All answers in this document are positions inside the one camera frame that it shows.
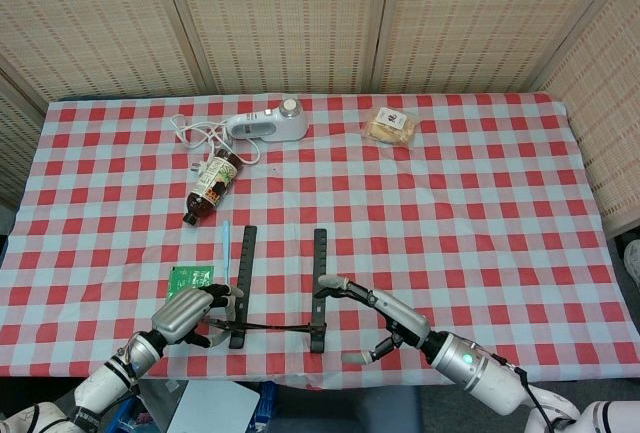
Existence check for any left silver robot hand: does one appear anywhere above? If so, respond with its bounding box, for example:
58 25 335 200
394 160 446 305
149 282 245 350

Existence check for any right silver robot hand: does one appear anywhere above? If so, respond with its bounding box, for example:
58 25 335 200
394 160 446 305
312 274 431 366

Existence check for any black folding stand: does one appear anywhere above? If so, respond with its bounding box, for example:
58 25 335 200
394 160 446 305
209 225 330 354

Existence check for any red white checkered tablecloth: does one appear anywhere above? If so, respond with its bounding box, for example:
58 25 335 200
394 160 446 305
0 91 632 392

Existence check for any green tea sachet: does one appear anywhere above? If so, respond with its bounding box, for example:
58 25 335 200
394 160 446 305
167 265 215 302

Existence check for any light blue toothbrush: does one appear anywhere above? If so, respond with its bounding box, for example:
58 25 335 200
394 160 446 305
219 220 234 288

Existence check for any white flat board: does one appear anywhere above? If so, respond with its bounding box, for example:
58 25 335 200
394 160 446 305
164 380 261 433

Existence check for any blue plastic crate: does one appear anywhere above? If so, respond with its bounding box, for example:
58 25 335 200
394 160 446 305
112 381 277 433

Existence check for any brown tea bottle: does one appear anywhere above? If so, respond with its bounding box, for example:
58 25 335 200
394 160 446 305
182 149 244 227

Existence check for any packaged bread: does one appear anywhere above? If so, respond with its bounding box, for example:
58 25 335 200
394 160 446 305
362 106 420 150

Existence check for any white handheld appliance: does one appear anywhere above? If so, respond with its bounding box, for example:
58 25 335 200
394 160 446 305
227 97 309 144

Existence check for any narrow bamboo screen panel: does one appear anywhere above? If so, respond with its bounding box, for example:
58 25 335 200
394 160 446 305
532 0 640 240
0 66 51 209

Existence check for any white shoe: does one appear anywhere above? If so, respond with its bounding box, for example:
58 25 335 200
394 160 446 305
622 240 640 290

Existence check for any wide bamboo folding screen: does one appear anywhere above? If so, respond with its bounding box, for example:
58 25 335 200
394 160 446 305
0 0 624 104

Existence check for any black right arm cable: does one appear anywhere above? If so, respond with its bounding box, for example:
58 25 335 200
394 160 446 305
492 352 561 433

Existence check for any white power cable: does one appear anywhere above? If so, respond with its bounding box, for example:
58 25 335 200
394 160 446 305
169 113 262 174

